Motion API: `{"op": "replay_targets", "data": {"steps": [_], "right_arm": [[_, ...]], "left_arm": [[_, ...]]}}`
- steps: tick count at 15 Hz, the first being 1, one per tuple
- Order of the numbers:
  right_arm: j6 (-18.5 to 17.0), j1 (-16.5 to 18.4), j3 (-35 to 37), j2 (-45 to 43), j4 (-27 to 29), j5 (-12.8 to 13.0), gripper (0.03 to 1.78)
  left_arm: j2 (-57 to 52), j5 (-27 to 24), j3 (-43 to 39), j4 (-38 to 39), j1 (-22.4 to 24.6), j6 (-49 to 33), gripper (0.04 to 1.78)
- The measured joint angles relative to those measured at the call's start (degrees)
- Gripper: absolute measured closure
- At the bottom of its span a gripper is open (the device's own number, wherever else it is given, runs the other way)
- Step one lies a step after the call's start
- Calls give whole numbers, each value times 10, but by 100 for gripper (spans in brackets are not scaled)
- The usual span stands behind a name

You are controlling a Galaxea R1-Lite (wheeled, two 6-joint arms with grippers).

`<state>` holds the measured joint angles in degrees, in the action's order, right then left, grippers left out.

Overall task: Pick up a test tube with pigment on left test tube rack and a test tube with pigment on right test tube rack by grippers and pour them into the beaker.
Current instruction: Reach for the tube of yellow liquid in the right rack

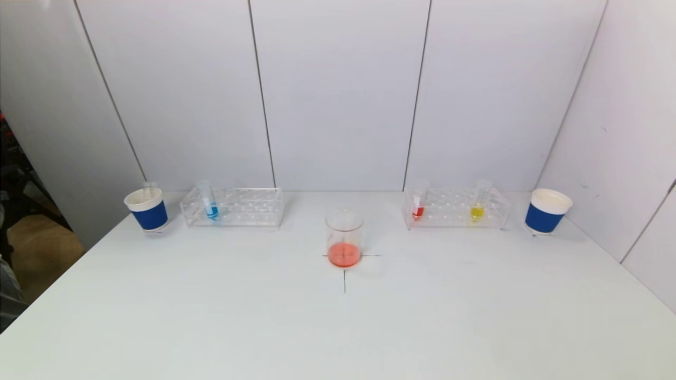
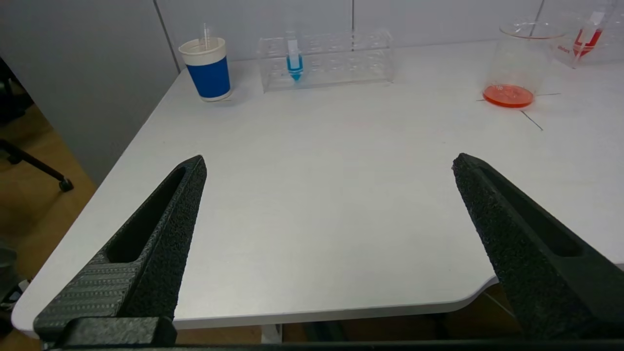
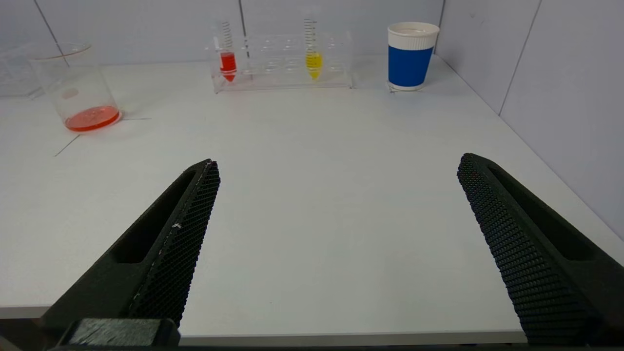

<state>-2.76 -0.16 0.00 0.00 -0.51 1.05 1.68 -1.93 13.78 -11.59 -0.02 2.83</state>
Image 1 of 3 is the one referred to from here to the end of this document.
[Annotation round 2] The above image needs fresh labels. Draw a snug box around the clear glass beaker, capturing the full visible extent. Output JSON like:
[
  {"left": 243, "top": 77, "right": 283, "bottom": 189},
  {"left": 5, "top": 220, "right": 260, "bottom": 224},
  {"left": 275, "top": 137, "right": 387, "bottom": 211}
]
[{"left": 325, "top": 207, "right": 364, "bottom": 269}]

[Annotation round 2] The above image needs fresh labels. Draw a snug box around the test tube with red pigment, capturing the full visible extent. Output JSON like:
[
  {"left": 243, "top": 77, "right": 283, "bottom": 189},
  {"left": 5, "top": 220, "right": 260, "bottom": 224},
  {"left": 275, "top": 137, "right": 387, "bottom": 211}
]
[{"left": 412, "top": 179, "right": 430, "bottom": 221}]

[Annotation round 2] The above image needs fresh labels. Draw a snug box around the clear acrylic test tube rack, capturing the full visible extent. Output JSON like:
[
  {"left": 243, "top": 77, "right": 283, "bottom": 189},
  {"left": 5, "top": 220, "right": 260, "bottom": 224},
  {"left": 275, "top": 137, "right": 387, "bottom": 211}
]
[
  {"left": 401, "top": 186, "right": 512, "bottom": 231},
  {"left": 180, "top": 187, "right": 286, "bottom": 229}
]

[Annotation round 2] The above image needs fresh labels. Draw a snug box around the test tube with blue pigment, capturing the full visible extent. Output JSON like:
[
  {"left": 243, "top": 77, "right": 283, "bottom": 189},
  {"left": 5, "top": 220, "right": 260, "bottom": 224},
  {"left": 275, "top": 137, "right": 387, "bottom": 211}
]
[{"left": 199, "top": 180, "right": 220, "bottom": 221}]

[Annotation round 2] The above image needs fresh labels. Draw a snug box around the test tube with yellow pigment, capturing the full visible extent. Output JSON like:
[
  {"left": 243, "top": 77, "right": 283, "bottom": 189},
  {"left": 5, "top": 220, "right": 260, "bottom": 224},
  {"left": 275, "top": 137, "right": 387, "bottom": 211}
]
[{"left": 470, "top": 179, "right": 493, "bottom": 223}]

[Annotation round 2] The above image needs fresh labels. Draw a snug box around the white paper cup blue sleeve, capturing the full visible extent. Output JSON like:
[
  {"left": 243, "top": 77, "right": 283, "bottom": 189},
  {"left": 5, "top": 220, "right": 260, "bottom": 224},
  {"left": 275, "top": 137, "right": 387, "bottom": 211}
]
[
  {"left": 124, "top": 187, "right": 169, "bottom": 233},
  {"left": 524, "top": 188, "right": 574, "bottom": 235}
]

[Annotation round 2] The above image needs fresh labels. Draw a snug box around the clear plastic wrap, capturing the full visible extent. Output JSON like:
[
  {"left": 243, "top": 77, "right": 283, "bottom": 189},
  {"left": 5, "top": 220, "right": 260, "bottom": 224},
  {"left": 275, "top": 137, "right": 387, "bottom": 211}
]
[{"left": 0, "top": 253, "right": 27, "bottom": 332}]

